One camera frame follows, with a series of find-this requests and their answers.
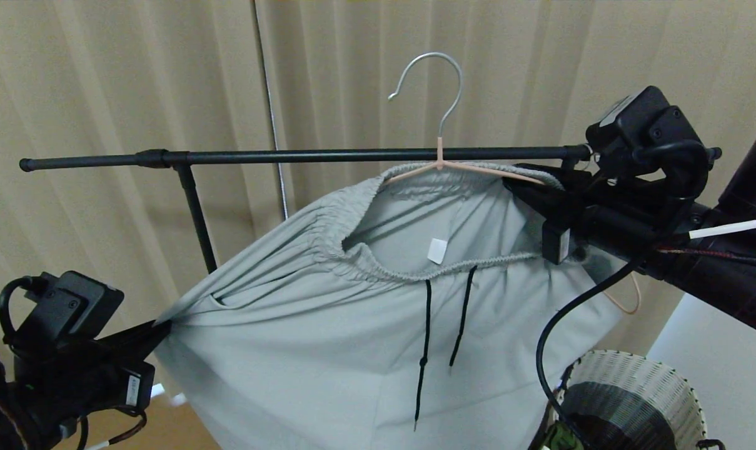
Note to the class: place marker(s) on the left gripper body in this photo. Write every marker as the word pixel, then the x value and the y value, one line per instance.
pixel 84 381

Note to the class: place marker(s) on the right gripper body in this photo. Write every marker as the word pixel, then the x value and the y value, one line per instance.
pixel 603 228

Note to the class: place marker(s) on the pink clothes hanger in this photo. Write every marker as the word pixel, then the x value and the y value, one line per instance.
pixel 634 306
pixel 440 150

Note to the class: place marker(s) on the green garment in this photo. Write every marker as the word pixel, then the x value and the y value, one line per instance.
pixel 559 439

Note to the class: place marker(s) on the pale grey shorts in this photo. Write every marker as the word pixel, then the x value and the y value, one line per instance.
pixel 321 344

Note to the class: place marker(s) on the white laundry basket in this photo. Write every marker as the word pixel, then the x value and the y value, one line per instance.
pixel 640 375

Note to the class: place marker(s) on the black clothes rack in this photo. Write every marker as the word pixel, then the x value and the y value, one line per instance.
pixel 290 156

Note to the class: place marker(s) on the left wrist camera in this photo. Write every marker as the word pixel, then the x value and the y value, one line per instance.
pixel 71 306

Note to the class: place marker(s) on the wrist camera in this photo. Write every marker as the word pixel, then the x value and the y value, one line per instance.
pixel 71 306
pixel 640 125

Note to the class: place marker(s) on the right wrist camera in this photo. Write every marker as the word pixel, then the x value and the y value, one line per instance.
pixel 640 125

